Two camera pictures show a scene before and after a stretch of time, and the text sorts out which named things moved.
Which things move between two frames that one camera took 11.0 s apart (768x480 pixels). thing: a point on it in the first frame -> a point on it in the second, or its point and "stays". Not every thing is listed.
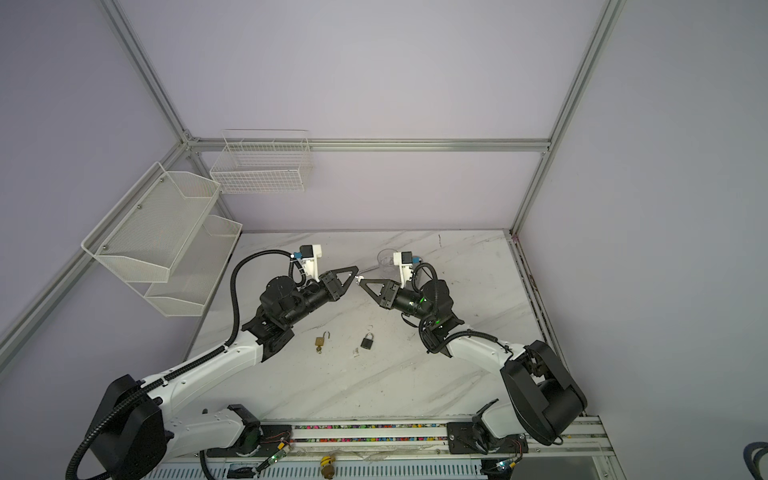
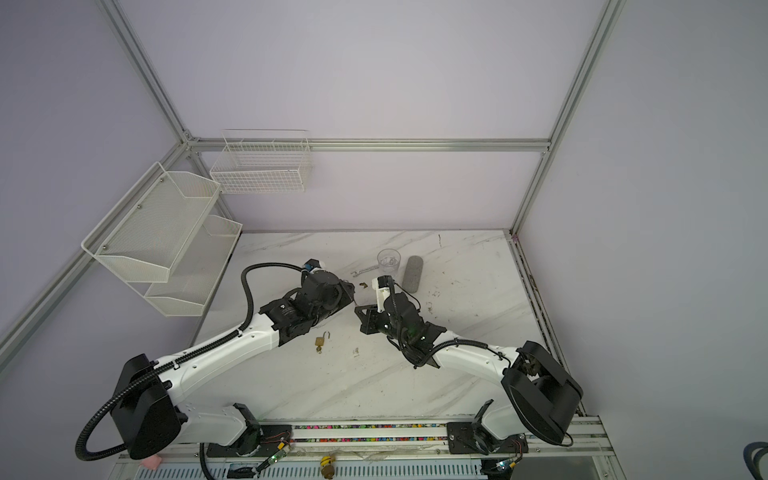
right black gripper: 390,293 -> 367,319
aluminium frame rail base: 395,451 stays
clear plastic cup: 385,259 stays
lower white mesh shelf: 196,272 stays
